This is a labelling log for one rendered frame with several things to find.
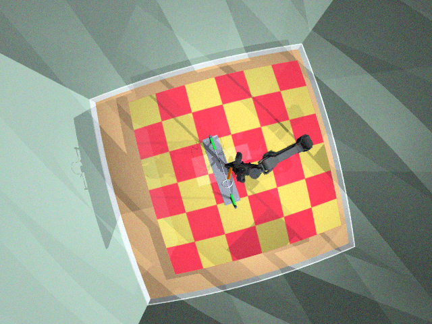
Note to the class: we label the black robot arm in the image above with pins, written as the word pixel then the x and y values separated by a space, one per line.
pixel 272 158

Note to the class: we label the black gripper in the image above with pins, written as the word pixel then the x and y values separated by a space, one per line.
pixel 238 164

